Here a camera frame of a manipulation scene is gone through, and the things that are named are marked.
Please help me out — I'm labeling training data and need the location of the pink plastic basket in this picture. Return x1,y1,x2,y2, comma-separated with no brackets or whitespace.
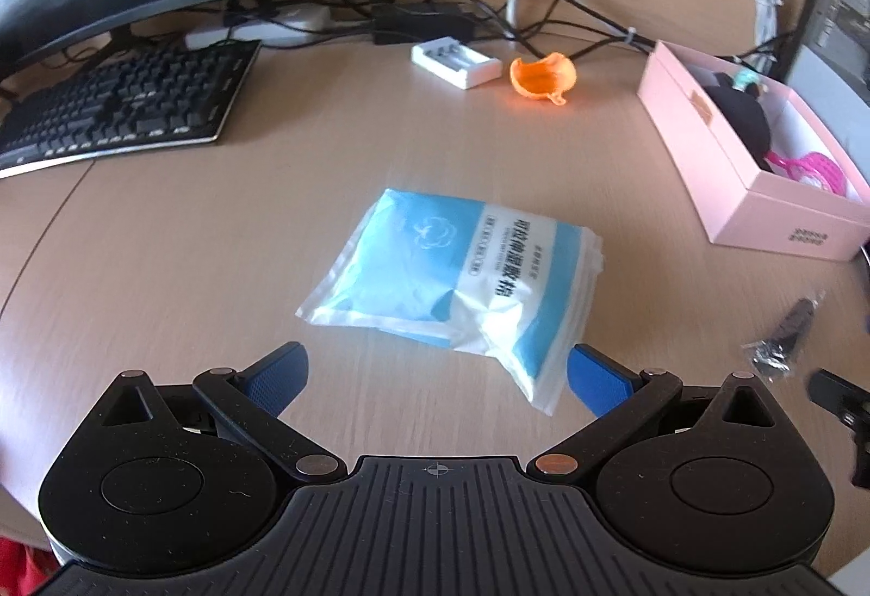
765,151,848,197

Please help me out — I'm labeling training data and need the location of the blue wet cotton pack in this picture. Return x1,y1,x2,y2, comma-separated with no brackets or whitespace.
296,189,603,415

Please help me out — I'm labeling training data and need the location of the black plush toy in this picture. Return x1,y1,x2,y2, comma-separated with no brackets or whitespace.
705,72,773,173

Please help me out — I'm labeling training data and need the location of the pink cardboard box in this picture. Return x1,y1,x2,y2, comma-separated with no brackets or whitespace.
638,41,868,262

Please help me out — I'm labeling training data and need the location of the white computer case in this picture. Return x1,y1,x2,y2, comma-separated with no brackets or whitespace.
785,0,868,103

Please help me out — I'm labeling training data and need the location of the black keyboard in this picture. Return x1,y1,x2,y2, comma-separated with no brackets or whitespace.
2,41,259,178

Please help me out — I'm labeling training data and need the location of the orange plastic piece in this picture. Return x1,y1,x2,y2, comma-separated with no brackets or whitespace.
509,53,578,107

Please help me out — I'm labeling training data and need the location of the white power strip on desk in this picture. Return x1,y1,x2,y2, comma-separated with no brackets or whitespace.
184,4,332,49

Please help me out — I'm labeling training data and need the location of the white battery charger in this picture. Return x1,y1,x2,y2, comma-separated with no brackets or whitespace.
410,36,503,91

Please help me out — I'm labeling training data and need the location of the black power adapter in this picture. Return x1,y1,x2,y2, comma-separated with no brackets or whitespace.
370,3,476,45

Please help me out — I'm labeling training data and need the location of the black cables bundle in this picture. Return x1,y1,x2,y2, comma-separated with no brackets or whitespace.
222,0,770,67

